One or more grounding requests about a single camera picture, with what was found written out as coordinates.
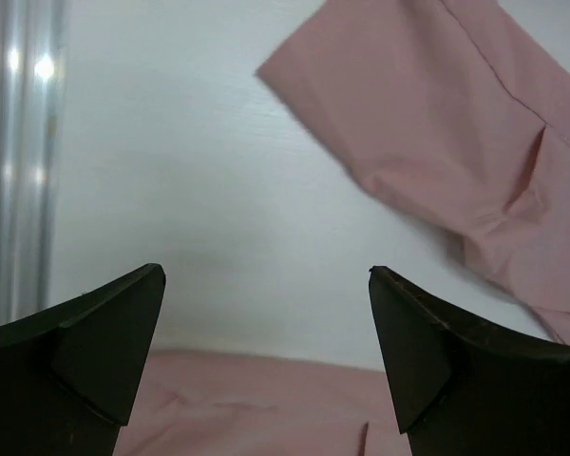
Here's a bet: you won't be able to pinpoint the pink trousers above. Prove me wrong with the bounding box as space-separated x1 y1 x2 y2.
116 1 570 455

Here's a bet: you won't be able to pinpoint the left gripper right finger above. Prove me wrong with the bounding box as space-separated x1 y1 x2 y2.
369 266 570 456

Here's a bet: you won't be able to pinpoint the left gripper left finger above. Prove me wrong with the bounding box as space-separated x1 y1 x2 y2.
0 263 165 456

